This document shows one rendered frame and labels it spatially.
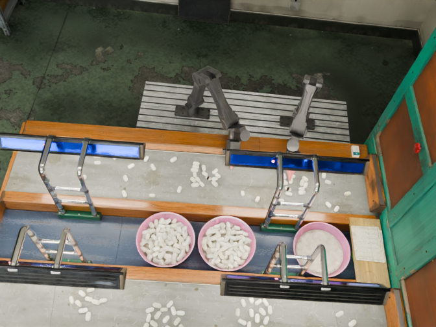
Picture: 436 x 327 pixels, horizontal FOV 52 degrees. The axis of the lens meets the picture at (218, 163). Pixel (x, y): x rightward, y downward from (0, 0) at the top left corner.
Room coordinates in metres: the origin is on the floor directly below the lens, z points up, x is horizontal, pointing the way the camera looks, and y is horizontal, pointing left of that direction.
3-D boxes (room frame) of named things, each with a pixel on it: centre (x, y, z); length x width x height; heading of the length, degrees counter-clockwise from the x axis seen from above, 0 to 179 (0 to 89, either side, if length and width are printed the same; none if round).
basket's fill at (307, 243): (0.81, -0.53, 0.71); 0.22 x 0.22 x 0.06
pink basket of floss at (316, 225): (0.81, -0.53, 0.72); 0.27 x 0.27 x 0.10
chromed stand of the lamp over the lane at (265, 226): (1.00, -0.34, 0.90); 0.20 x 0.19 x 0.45; 94
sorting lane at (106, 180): (1.11, 0.10, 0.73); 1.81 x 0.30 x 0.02; 94
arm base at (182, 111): (1.57, 0.18, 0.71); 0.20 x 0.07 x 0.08; 92
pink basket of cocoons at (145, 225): (0.76, 0.19, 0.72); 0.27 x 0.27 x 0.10
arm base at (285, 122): (1.59, -0.42, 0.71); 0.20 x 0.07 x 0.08; 92
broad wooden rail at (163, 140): (1.32, 0.12, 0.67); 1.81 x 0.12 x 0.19; 94
